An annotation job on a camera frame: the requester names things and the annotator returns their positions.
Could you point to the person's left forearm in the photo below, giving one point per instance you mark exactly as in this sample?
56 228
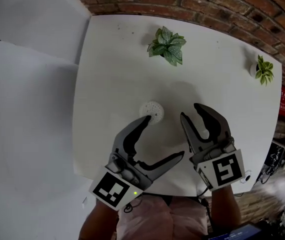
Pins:
97 221

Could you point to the white table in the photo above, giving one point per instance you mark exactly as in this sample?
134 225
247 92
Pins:
122 84

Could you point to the person's pink clothing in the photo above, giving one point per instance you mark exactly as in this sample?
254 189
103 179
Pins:
162 219

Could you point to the person's right forearm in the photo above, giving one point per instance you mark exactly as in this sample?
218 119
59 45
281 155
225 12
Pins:
226 209

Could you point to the dark screen device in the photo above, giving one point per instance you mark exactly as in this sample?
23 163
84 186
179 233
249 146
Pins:
232 234

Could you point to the yellow-green plant in white pot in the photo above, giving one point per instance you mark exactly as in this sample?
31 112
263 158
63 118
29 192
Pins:
263 70

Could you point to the white round perforated cap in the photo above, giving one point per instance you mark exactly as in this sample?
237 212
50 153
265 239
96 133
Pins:
153 109

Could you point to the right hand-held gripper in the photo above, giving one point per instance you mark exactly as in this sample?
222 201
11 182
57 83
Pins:
222 169

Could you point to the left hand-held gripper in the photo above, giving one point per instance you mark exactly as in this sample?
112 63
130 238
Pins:
117 184

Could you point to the white-veined green potted plant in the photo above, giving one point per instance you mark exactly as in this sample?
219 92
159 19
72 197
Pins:
167 46

